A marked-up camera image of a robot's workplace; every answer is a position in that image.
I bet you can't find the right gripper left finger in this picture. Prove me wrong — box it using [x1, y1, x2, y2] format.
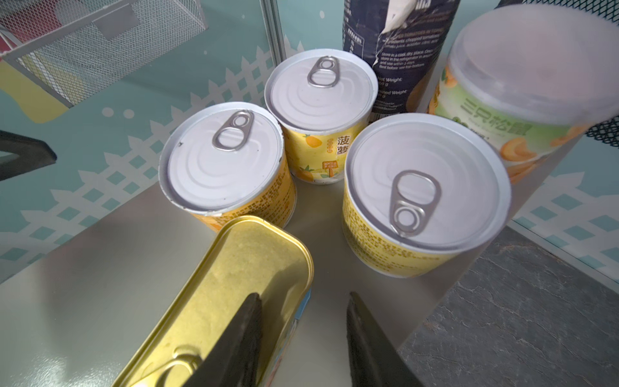
[184, 293, 263, 387]

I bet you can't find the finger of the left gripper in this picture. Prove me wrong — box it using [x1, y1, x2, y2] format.
[1, 131, 57, 181]

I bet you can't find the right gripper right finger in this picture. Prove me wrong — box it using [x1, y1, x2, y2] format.
[347, 292, 423, 387]

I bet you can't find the gold sardine tin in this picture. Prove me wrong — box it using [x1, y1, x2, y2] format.
[114, 215, 314, 386]

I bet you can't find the yellow can pull-tab lid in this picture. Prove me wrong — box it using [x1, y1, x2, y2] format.
[158, 102, 297, 232]
[343, 113, 512, 278]
[264, 48, 378, 185]

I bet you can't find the dark blue tall can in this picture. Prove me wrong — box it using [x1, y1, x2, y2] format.
[343, 0, 460, 122]

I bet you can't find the yellow can white lid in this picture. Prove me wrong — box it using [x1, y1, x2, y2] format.
[426, 3, 619, 185]

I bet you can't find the grey metal cabinet counter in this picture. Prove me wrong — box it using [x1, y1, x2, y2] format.
[1, 182, 482, 386]

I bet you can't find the white wire mesh basket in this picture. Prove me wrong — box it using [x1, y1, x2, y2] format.
[1, 1, 208, 108]

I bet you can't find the black wire mesh basket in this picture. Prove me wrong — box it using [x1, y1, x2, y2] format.
[495, 0, 619, 148]

